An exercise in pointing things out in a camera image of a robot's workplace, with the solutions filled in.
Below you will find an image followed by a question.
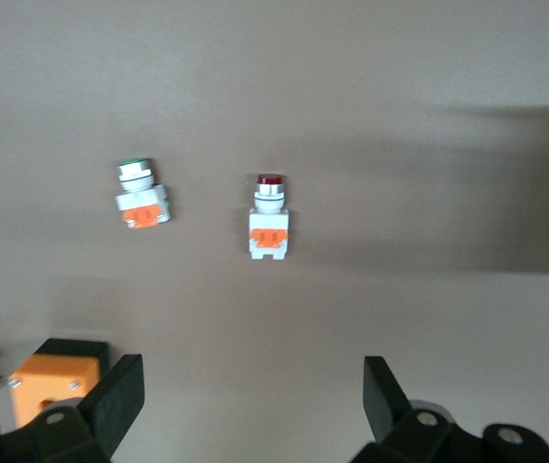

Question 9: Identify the orange button enclosure box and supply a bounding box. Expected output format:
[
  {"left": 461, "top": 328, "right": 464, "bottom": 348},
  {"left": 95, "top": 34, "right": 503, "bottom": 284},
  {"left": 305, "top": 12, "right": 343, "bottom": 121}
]
[{"left": 8, "top": 338, "right": 110, "bottom": 430}]

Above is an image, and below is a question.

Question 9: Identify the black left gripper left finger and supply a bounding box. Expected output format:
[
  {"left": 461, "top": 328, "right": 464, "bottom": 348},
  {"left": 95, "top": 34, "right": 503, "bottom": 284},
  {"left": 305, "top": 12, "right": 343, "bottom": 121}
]
[{"left": 1, "top": 354, "right": 145, "bottom": 463}]

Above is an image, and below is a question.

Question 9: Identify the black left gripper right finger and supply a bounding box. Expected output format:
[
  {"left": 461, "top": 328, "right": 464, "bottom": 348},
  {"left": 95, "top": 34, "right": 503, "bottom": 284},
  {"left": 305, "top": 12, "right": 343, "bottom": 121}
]
[{"left": 350, "top": 355, "right": 485, "bottom": 463}]

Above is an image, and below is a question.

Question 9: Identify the brown table cover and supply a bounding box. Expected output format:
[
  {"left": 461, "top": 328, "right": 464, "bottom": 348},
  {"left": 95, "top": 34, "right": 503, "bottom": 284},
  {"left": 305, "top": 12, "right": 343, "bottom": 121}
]
[{"left": 0, "top": 0, "right": 549, "bottom": 463}]

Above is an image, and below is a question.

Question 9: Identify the orange grey switch block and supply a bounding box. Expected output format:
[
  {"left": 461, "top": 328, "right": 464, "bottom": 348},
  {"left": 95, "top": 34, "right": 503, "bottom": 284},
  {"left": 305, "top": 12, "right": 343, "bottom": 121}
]
[{"left": 112, "top": 157, "right": 175, "bottom": 231}]

